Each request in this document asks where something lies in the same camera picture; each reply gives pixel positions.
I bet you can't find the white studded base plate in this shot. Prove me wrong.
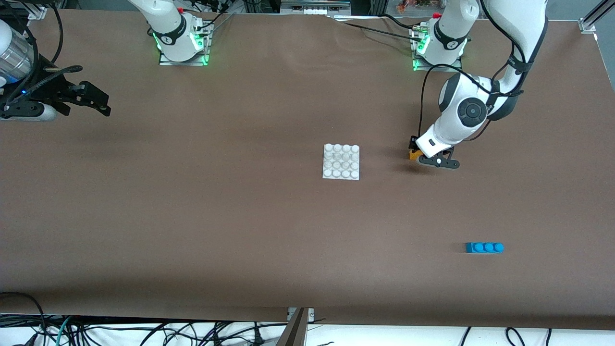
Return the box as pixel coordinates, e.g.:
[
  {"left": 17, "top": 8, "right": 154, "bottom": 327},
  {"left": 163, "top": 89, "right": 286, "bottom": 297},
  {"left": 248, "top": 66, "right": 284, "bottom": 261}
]
[{"left": 322, "top": 144, "right": 361, "bottom": 181}]

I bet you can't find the blue three-stud block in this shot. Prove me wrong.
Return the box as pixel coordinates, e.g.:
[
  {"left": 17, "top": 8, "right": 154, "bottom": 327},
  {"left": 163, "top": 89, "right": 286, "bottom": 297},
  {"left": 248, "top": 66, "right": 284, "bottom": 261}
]
[{"left": 465, "top": 242, "right": 504, "bottom": 254}]

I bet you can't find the orange brown object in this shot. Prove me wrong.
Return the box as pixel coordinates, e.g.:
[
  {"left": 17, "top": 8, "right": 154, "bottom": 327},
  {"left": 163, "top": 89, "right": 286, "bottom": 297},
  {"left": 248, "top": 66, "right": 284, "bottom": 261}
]
[{"left": 396, "top": 0, "right": 433, "bottom": 13}]

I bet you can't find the brown table cover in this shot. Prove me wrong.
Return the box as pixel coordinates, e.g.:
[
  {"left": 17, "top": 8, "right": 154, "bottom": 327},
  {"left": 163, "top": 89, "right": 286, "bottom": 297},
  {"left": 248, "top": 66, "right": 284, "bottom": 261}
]
[{"left": 0, "top": 9, "right": 615, "bottom": 332}]

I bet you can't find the grey metal box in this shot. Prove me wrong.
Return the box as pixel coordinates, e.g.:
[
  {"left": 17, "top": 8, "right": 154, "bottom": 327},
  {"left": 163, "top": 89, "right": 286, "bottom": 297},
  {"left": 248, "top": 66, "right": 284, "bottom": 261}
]
[{"left": 280, "top": 0, "right": 352, "bottom": 16}]

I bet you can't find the dark aluminium profile beam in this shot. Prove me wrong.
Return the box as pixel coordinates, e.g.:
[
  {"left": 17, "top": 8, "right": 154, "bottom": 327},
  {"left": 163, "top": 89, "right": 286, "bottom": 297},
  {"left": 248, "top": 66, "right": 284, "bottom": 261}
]
[{"left": 276, "top": 308, "right": 308, "bottom": 346}]

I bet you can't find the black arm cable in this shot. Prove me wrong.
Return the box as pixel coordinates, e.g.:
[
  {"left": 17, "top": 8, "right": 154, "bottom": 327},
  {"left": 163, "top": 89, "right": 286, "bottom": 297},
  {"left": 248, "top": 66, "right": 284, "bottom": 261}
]
[
  {"left": 419, "top": 64, "right": 524, "bottom": 140},
  {"left": 46, "top": 2, "right": 64, "bottom": 68}
]

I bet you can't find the teal cable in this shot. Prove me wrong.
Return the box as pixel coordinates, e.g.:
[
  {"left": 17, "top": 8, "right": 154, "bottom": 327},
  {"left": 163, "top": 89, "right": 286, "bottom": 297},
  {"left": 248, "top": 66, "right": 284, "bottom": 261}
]
[{"left": 54, "top": 316, "right": 74, "bottom": 346}]

